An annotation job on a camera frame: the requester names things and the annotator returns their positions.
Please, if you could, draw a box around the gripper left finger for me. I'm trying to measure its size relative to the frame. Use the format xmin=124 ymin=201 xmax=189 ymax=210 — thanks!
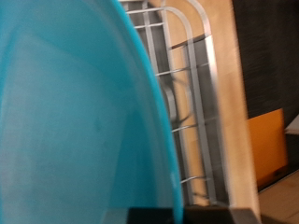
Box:
xmin=106 ymin=206 xmax=176 ymax=224

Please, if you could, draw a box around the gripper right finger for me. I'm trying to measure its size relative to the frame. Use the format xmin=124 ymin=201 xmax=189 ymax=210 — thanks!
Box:
xmin=182 ymin=204 xmax=263 ymax=224

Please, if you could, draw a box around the blue plastic plate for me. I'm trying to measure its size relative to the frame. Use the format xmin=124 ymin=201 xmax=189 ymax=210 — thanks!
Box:
xmin=0 ymin=0 xmax=184 ymax=224

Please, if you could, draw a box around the orange box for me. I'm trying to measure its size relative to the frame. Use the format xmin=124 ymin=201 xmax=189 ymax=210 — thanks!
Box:
xmin=247 ymin=107 xmax=290 ymax=191

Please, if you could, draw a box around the dark partition screen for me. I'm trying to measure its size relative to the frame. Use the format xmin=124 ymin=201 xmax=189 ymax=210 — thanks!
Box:
xmin=232 ymin=0 xmax=299 ymax=175

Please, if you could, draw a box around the metal wire dish rack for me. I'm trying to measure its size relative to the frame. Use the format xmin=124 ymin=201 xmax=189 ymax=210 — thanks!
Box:
xmin=120 ymin=0 xmax=233 ymax=207

